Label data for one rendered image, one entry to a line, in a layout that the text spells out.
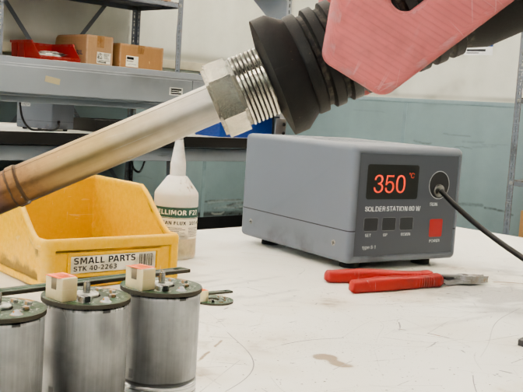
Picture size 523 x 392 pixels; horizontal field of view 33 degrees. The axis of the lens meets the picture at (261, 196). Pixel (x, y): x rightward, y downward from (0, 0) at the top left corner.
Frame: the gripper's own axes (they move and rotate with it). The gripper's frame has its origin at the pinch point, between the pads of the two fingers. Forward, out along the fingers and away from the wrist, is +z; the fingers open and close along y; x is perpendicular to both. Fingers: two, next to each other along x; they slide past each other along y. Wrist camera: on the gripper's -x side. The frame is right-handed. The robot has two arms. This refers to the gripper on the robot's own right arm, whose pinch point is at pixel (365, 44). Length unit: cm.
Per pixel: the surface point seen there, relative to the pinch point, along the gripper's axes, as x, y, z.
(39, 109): -52, -278, 35
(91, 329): -1.8, -5.6, 9.5
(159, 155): -12, -303, 30
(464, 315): 17.5, -34.3, 5.9
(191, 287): 0.2, -8.6, 7.8
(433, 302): 16.5, -37.7, 6.5
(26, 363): -2.8, -4.0, 10.7
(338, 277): 11.2, -42.2, 8.7
